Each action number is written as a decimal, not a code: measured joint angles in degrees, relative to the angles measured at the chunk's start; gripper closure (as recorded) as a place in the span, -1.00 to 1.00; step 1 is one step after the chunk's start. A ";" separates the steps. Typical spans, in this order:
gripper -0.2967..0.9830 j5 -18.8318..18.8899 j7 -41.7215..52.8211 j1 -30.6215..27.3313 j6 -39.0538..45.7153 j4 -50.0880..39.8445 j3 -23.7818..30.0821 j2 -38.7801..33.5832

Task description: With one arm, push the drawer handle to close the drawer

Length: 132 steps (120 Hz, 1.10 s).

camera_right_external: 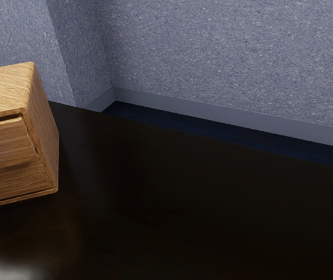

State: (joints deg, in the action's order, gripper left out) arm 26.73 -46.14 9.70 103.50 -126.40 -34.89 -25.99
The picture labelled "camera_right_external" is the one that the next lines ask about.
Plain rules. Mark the wooden drawer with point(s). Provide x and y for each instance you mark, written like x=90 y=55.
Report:
x=8 y=146

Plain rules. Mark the wooden drawer cabinet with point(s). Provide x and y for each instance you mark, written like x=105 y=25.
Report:
x=42 y=116

